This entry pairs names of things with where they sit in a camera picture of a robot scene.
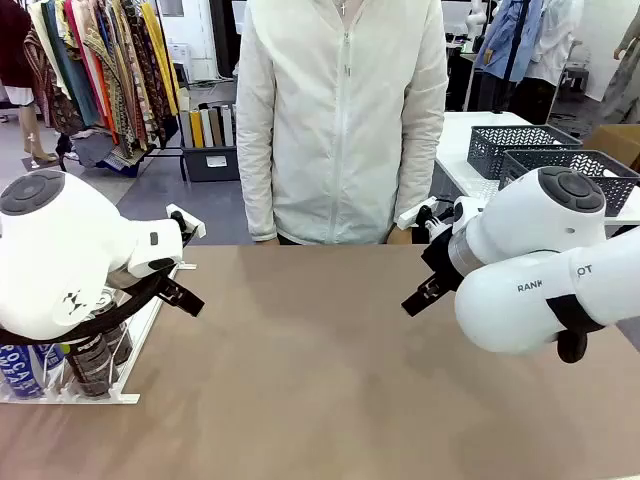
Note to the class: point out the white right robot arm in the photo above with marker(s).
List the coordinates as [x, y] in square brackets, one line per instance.
[525, 215]

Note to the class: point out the person in white jacket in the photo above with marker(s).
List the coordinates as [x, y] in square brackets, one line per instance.
[340, 125]

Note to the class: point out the black garment stand pole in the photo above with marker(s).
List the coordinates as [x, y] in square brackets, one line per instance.
[515, 40]

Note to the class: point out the person's right forearm white sleeve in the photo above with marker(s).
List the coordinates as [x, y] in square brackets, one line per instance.
[255, 200]

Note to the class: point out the white can dispenser rack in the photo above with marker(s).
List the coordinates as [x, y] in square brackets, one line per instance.
[125, 397]

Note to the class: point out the white box appliance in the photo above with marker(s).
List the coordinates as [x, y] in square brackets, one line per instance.
[180, 60]

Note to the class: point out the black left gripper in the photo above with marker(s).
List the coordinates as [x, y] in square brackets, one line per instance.
[167, 280]

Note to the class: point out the person's left hand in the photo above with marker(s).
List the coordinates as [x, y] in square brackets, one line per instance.
[400, 236]

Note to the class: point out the gray woven plastic basket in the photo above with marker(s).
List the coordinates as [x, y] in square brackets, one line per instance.
[500, 150]
[622, 192]

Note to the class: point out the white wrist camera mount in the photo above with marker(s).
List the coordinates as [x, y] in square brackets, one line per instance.
[415, 212]
[192, 227]

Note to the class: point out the hanging white shirt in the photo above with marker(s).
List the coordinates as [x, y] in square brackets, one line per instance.
[555, 40]

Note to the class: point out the black Pepsi can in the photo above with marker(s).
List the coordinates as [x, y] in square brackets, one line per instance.
[125, 345]
[92, 365]

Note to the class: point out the mannequin with maroon top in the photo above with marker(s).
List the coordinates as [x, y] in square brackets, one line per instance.
[15, 50]

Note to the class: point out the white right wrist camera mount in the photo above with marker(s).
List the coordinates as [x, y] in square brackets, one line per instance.
[415, 212]

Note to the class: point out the dark plastic storage bin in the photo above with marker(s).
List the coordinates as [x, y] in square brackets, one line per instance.
[210, 170]

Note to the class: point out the brown cardboard box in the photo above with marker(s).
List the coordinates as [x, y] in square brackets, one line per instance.
[615, 142]

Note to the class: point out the hanging blue shirt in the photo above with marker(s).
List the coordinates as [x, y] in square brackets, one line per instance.
[492, 45]

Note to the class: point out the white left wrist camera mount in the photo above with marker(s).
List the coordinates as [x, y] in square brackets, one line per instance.
[192, 227]

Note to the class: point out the black desk with equipment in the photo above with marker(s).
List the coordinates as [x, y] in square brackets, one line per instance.
[457, 75]

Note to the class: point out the brown board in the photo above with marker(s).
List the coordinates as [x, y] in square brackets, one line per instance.
[215, 127]

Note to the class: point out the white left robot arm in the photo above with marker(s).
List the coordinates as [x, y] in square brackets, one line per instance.
[60, 250]

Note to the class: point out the person's left forearm white sleeve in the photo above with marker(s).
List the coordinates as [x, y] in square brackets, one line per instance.
[425, 170]

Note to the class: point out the yellow board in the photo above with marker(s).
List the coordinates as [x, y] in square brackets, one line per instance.
[197, 130]

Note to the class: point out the black stool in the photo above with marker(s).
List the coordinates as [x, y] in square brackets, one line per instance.
[577, 75]

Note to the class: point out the mannequin with beige dress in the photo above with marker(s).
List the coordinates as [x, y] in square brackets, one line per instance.
[625, 85]

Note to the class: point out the gray board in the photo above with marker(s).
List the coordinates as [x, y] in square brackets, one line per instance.
[186, 130]

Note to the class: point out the gray fabric pile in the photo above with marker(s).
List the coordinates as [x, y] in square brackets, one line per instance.
[95, 150]

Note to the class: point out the clothes rack with colourful garments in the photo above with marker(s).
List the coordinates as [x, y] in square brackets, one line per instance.
[125, 75]

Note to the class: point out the white side table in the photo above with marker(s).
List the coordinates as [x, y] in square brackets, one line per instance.
[455, 145]

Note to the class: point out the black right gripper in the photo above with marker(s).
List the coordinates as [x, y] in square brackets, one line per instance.
[440, 260]

